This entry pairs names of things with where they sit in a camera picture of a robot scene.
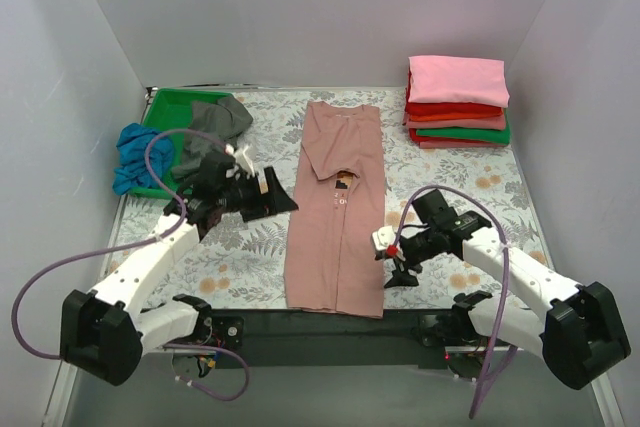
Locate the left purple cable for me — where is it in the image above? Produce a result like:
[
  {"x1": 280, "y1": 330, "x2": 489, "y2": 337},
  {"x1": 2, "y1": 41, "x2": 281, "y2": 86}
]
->
[{"x1": 10, "y1": 128, "x2": 251, "y2": 402}]

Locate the light pink folded t-shirt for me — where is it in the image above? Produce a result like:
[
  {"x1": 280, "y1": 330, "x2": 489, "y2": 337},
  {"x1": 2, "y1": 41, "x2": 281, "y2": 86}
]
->
[{"x1": 409, "y1": 55, "x2": 510, "y2": 109}]

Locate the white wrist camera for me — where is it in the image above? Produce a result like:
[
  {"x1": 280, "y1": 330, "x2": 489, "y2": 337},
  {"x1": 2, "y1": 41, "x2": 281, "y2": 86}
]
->
[
  {"x1": 224, "y1": 144, "x2": 256, "y2": 177},
  {"x1": 371, "y1": 226, "x2": 400, "y2": 260}
]

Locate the dusty pink printed t-shirt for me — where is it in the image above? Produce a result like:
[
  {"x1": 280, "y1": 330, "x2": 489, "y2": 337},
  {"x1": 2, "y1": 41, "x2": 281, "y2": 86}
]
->
[{"x1": 284, "y1": 102, "x2": 386, "y2": 318}]

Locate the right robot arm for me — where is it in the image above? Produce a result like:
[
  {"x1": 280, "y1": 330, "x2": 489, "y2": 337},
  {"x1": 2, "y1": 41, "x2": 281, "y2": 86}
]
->
[{"x1": 372, "y1": 189, "x2": 631, "y2": 390}]

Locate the green plastic tray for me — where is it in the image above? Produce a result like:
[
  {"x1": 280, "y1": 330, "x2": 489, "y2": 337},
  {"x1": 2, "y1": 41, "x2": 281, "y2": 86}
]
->
[{"x1": 128, "y1": 88, "x2": 231, "y2": 200}]

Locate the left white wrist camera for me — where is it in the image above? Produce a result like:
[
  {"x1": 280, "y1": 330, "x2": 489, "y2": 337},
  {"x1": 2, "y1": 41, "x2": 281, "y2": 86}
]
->
[{"x1": 224, "y1": 144, "x2": 256, "y2": 177}]

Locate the orange folded t-shirt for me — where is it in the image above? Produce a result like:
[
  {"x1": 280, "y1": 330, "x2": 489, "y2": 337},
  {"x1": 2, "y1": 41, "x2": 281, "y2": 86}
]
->
[{"x1": 405, "y1": 114, "x2": 505, "y2": 123}]

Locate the salmon folded t-shirt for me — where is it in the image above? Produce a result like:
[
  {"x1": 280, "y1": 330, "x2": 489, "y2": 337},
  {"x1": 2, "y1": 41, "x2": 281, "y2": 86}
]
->
[{"x1": 403, "y1": 114, "x2": 507, "y2": 131}]

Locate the grey t-shirt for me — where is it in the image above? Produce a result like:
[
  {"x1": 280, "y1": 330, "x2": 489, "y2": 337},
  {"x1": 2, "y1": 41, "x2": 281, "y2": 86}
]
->
[{"x1": 171, "y1": 96, "x2": 253, "y2": 183}]

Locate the blue crumpled t-shirt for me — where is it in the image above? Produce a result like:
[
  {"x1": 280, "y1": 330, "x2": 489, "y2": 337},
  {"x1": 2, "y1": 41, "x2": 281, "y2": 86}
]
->
[{"x1": 112, "y1": 123, "x2": 175, "y2": 196}]

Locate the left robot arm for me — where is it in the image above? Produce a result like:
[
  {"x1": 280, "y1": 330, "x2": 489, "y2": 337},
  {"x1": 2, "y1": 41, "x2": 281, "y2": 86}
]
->
[{"x1": 59, "y1": 156, "x2": 298, "y2": 386}]

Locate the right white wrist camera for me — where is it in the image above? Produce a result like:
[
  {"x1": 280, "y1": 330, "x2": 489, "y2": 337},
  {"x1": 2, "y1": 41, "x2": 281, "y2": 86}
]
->
[{"x1": 371, "y1": 226, "x2": 400, "y2": 260}]

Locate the aluminium frame rail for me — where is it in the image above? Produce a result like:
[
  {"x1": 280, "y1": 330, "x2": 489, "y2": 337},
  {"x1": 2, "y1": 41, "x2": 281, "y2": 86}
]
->
[{"x1": 46, "y1": 347, "x2": 624, "y2": 426}]

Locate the green folded t-shirt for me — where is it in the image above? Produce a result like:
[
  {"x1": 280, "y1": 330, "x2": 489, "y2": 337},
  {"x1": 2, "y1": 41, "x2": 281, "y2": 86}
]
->
[{"x1": 415, "y1": 120, "x2": 511, "y2": 145}]

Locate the bottom pink folded t-shirt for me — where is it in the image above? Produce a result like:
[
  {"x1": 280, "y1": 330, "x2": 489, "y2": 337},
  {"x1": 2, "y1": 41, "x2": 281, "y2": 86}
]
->
[{"x1": 418, "y1": 140, "x2": 504, "y2": 149}]

